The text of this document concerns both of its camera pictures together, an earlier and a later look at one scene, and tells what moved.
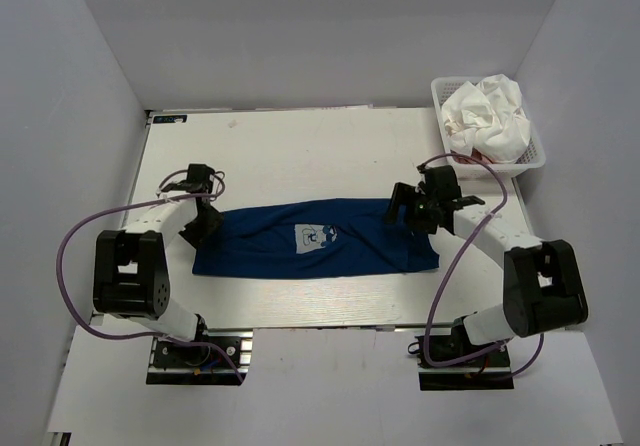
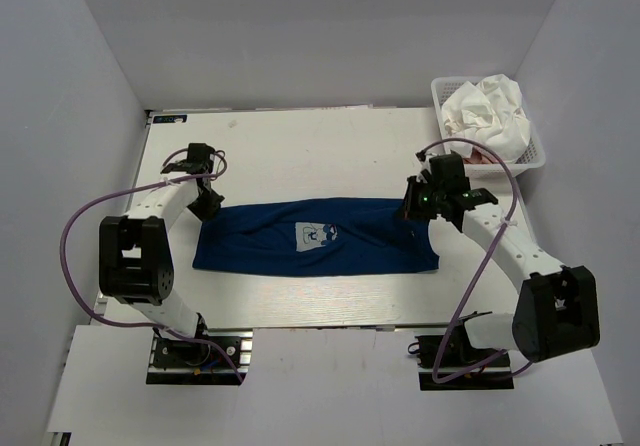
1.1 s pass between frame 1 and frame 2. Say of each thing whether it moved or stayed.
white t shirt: stayed
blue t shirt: stayed
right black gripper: moved
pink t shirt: stayed
